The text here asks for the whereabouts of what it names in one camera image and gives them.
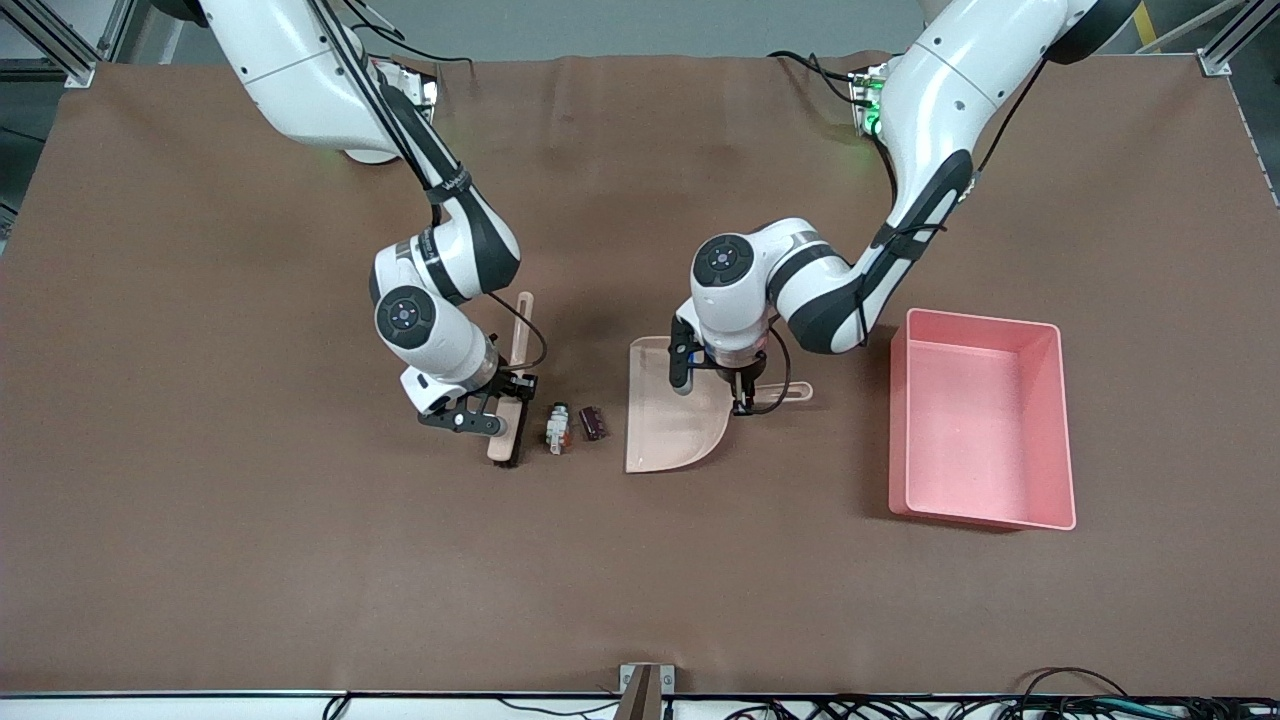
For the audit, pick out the green push button switch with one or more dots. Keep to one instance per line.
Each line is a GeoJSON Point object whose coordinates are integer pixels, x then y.
{"type": "Point", "coordinates": [557, 430]}

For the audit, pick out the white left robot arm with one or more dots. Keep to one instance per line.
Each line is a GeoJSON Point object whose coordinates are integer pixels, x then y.
{"type": "Point", "coordinates": [940, 100]}

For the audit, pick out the brown table mat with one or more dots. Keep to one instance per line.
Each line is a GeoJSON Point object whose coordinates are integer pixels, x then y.
{"type": "Point", "coordinates": [250, 560]}

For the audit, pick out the aluminium frame post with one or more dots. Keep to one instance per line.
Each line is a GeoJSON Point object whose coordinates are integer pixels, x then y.
{"type": "Point", "coordinates": [1225, 50]}
{"type": "Point", "coordinates": [60, 50]}

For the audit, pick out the dark brown cylindrical capacitor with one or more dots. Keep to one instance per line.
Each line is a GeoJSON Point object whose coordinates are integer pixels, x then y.
{"type": "Point", "coordinates": [594, 424]}

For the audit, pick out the pink plastic bin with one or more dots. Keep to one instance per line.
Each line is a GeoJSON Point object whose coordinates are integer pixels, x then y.
{"type": "Point", "coordinates": [985, 440]}

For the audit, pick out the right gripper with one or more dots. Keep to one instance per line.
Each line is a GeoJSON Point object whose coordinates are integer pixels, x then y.
{"type": "Point", "coordinates": [516, 384]}

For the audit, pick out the beige plastic dustpan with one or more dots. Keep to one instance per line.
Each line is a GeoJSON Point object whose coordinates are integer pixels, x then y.
{"type": "Point", "coordinates": [665, 430]}

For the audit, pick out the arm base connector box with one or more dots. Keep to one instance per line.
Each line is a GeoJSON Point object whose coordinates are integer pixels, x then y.
{"type": "Point", "coordinates": [865, 95]}
{"type": "Point", "coordinates": [420, 90]}

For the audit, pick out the white table edge rail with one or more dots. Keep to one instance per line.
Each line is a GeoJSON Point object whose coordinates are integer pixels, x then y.
{"type": "Point", "coordinates": [150, 708]}

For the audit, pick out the metal bracket with brown post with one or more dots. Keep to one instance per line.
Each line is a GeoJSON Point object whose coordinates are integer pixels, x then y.
{"type": "Point", "coordinates": [645, 690]}

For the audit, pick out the beige brush with black bristles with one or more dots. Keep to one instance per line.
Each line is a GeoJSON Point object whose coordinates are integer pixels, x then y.
{"type": "Point", "coordinates": [524, 320]}

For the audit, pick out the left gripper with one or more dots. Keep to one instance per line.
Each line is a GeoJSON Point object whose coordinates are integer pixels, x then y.
{"type": "Point", "coordinates": [744, 381]}

